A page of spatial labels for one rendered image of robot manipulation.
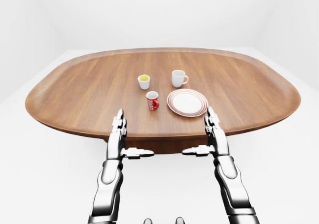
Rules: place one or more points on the silver robot left hand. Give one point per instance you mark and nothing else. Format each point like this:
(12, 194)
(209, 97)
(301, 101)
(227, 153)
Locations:
(114, 142)

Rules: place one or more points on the silver robot right hand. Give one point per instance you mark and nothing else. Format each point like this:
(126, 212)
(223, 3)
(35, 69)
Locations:
(219, 142)

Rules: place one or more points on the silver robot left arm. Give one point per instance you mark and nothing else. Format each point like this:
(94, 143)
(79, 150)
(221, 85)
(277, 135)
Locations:
(106, 191)

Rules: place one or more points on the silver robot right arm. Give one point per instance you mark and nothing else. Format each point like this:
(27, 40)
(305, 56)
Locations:
(234, 189)

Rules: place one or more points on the white plate with red rings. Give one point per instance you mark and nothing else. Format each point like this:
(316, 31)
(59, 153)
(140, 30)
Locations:
(187, 102)

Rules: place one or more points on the red mug with white print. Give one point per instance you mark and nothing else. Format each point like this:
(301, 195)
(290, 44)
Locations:
(152, 100)

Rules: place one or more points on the white cup with yellow inside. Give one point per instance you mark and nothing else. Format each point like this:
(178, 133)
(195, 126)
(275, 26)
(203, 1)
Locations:
(144, 81)

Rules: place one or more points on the small dark rounded shape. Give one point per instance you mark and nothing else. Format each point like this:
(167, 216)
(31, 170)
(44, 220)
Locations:
(179, 220)
(147, 221)

